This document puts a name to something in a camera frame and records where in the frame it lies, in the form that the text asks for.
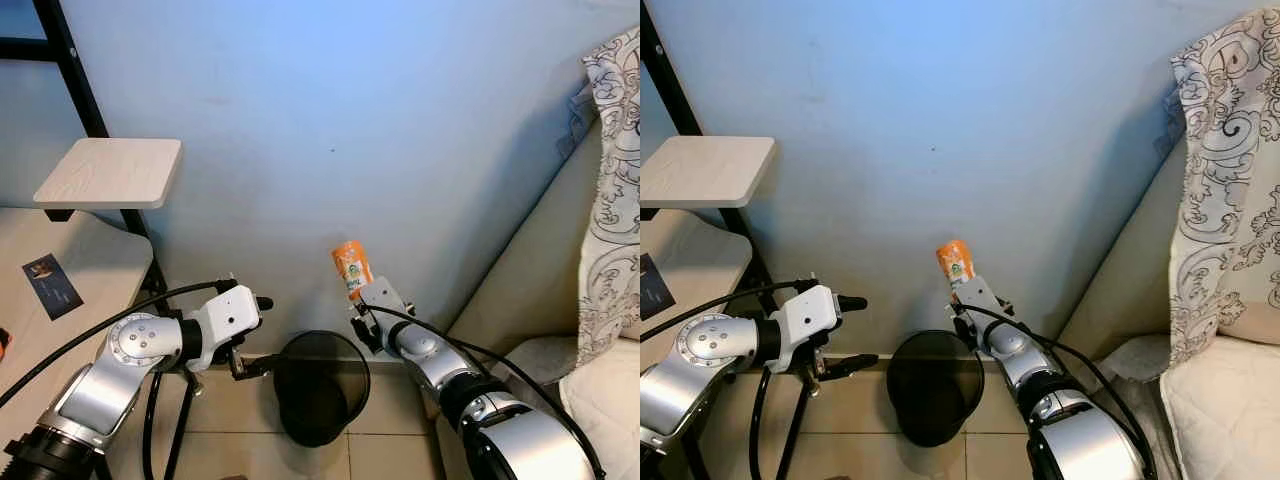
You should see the dark card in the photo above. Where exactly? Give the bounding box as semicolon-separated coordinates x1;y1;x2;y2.
22;254;85;321
640;253;677;321

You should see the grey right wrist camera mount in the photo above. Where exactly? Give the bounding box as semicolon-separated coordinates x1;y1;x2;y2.
356;277;413;333
953;276;1013;333

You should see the orange drink bottle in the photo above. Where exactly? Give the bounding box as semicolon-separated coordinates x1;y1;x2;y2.
331;240;375;301
936;240;977;293

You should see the white quilted mattress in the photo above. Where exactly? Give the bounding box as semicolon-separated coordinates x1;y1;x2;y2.
1160;335;1280;480
558;338;641;480

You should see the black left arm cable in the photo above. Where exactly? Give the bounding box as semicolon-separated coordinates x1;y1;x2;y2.
640;278;816;343
0;278;239;411

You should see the light wooden shelf board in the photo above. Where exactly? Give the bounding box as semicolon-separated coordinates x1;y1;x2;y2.
640;136;778;209
33;138;184;211

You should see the black trash bin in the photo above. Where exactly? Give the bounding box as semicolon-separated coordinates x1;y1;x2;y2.
273;330;372;448
886;330;987;448

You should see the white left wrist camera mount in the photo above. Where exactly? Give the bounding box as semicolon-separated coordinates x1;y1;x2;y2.
778;285;839;348
186;285;263;348

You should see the beige desk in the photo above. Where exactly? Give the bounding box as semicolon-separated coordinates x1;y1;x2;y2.
640;207;753;336
0;207;154;411

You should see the black metal frame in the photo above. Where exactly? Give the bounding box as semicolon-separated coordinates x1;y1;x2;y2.
0;0;171;301
640;5;781;301

